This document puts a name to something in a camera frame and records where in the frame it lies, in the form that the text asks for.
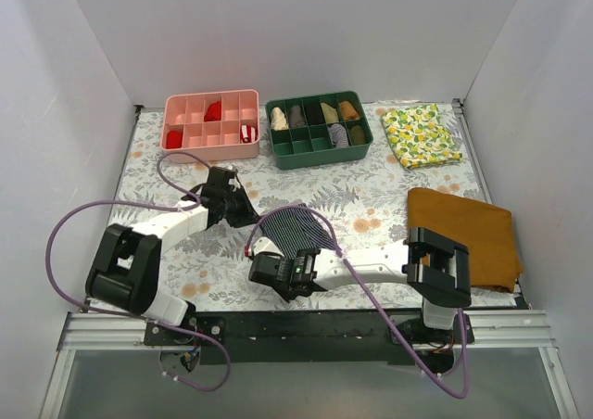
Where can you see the olive green rolled underwear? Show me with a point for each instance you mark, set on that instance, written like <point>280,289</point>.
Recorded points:
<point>357,136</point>

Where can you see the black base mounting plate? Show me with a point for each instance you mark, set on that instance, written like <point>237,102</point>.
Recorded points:
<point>304,336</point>

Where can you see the red rolled sock bottom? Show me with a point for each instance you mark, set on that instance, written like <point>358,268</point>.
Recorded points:
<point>174,140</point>

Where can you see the floral patterned table mat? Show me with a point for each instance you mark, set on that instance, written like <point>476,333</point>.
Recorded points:
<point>365,200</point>

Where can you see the orange brown rolled underwear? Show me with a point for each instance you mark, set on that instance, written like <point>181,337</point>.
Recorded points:
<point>348,110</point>

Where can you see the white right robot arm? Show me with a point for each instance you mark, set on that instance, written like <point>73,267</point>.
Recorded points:
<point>435,266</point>

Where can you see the pink divided organizer box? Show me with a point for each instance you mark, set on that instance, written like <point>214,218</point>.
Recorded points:
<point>211,140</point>

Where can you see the cream rolled underwear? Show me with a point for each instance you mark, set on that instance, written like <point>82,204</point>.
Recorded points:
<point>278,120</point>

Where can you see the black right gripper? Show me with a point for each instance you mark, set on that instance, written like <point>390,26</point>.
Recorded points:
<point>261,271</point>

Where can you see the green divided organizer box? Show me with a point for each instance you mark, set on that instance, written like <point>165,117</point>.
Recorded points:
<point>311,145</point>

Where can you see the lemon print folded cloth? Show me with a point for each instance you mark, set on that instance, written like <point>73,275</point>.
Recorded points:
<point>418,138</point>

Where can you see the red white striped sock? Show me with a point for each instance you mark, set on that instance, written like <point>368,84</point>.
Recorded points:
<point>248,134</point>

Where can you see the black rolled underwear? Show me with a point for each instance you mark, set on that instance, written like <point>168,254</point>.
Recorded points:
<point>314,113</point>

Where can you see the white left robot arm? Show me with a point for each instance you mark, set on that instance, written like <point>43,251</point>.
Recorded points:
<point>125,271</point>

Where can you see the grey striped rolled underwear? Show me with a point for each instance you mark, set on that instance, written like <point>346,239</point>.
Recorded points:
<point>338,135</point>

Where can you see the red rolled sock top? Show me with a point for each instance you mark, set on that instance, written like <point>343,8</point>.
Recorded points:
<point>213,112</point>

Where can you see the navy striped underwear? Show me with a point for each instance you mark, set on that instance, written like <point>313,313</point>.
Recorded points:
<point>292,230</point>

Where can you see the red rolled sock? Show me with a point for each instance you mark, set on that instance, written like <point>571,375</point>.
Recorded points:
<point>174,140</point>
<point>213,112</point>

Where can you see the aluminium frame rail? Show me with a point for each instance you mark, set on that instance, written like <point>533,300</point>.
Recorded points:
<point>485,329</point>

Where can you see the beige yellow rolled underwear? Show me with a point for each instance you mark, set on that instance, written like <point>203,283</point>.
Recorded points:
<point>330,114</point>

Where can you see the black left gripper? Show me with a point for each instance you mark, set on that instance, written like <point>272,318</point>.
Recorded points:
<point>238,204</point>

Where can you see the mustard brown folded cloth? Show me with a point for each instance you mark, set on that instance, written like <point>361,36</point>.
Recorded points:
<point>486,230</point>

